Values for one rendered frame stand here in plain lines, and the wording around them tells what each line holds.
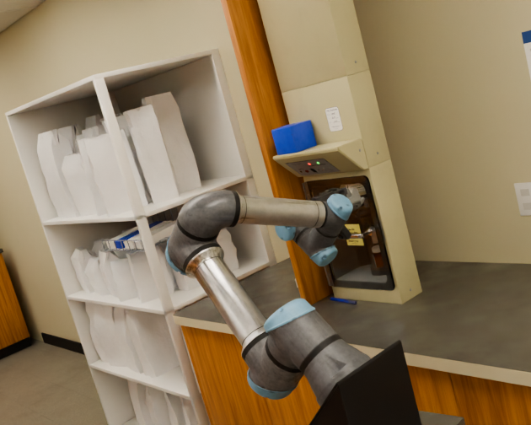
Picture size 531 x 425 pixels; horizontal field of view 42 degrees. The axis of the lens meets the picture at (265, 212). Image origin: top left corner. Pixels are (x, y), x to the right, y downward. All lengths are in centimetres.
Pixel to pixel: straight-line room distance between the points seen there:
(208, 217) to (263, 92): 83
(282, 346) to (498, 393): 62
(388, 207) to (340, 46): 54
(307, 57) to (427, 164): 65
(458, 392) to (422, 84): 113
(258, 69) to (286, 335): 119
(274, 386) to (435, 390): 57
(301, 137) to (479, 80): 62
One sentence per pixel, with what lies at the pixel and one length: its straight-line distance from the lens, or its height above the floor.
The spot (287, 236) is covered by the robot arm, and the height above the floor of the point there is 131.
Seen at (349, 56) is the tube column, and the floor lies 177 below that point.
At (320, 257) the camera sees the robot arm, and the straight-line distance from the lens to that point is 200.
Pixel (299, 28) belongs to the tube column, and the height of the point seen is 190.
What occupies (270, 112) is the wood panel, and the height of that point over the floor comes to 165.
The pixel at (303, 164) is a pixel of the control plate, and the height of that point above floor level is 146.
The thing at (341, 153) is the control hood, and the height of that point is 148.
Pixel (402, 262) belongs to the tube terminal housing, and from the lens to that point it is 237.
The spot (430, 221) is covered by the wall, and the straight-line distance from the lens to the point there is 274.
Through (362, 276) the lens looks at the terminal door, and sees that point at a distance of 243.
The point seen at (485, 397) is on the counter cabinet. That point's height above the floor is 83.
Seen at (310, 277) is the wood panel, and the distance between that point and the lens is 257.
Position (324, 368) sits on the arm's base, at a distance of 151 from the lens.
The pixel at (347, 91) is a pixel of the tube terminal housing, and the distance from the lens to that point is 225.
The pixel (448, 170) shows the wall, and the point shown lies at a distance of 262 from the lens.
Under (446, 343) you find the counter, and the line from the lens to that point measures 202.
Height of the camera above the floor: 174
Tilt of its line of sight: 10 degrees down
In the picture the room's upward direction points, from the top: 15 degrees counter-clockwise
